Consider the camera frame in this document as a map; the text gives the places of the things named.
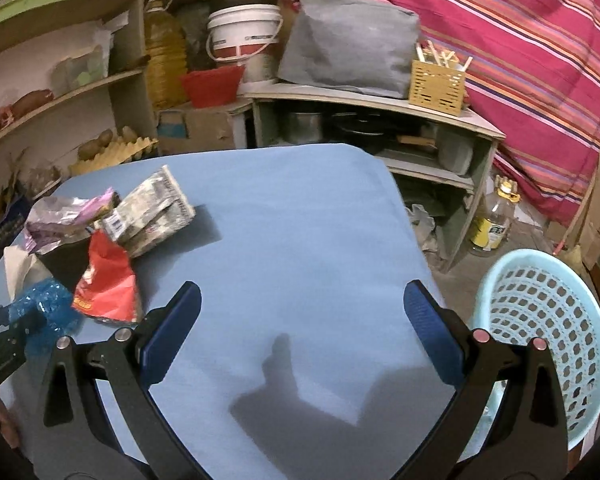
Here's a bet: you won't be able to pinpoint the purple snack wrapper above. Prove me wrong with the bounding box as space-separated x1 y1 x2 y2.
24 187 122 256

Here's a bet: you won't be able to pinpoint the grey wooden shelf unit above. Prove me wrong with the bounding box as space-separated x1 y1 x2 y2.
242 82 507 273

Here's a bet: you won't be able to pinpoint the blue crinkled plastic wrapper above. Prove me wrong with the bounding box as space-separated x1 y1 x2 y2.
7 280 84 348

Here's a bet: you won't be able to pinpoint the green plastic tray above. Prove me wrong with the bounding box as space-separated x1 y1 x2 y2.
0 0 88 28

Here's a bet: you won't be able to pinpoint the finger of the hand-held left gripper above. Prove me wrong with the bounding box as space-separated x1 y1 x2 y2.
0 304 31 356

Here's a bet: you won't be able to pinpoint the red snack wrapper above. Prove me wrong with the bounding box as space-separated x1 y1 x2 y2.
72 230 142 323

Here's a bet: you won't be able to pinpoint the red plastic bowl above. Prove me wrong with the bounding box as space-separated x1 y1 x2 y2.
179 65 246 108

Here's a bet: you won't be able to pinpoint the glass bottle with yellow label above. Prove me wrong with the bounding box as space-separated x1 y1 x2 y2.
469 177 522 257

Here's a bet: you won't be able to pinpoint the brown cardboard box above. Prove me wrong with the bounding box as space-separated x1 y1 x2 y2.
156 100 253 156

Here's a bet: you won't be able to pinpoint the bundle of wooden chopsticks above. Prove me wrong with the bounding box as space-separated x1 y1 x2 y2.
415 40 474 68

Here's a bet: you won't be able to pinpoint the silver printed snack wrapper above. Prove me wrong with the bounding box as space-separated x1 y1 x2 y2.
102 165 197 259

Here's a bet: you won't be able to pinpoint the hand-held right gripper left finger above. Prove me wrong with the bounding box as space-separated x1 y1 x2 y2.
36 281 216 480

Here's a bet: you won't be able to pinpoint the brown potato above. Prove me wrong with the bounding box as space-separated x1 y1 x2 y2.
77 129 115 160

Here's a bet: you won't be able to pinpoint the white plastic bucket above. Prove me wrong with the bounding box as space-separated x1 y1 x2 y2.
206 5 284 83

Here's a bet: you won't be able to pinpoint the yellow egg tray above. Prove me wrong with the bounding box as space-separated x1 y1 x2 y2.
69 136 160 177

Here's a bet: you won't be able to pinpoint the light blue plastic basket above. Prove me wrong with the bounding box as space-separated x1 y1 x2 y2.
472 249 600 453

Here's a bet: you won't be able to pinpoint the small steel pot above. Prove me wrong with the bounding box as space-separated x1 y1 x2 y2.
282 110 326 146

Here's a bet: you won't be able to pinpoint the black frying pan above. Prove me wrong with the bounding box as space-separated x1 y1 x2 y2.
330 112 398 156

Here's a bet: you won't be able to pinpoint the yellow oil jug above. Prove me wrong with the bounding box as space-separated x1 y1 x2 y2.
144 0 188 110

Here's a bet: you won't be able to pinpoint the white plastic container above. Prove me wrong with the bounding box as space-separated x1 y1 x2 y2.
437 125 476 176

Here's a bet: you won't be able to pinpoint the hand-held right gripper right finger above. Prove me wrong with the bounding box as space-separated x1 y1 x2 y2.
402 279 581 480

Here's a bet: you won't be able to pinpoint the light blue table cloth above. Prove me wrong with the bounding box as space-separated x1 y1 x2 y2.
0 145 473 480

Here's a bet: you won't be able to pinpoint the red striped blanket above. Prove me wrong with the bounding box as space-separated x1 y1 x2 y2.
272 0 600 228

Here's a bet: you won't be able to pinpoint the curved wall shelf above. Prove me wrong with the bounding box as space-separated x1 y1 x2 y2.
0 0 148 191

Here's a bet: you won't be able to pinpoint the crumpled clear plastic bag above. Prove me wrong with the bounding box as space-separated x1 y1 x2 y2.
407 202 448 256

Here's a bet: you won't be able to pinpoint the grey fabric bag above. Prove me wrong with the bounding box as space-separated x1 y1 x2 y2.
277 0 421 100

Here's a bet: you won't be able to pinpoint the stacked cardboard sheets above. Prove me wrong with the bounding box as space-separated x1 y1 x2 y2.
562 145 600 271

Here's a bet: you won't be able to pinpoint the yellow slotted utensil holder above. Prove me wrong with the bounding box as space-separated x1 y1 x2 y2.
409 57 468 116

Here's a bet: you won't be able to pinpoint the dark blue printed bag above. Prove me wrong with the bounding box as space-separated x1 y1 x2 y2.
0 200 31 267

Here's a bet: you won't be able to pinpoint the person's left hand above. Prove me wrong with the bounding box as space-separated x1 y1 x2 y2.
0 391 22 450

